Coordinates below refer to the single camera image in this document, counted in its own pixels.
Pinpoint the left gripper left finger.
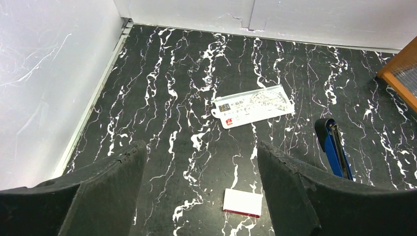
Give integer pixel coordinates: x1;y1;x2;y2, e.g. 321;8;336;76
0;141;147;236

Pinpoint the aluminium rail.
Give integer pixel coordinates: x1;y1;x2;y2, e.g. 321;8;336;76
50;18;134;179

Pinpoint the red white staple box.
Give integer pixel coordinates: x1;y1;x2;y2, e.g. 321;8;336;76
222;188;263;218

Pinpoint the orange wooden shelf rack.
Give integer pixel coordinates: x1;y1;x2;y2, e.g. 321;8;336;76
377;38;417;111

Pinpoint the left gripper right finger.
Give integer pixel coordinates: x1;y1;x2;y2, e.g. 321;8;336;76
257;141;417;236

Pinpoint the clear plastic package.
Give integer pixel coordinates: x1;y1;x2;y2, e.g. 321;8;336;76
211;85;295;129

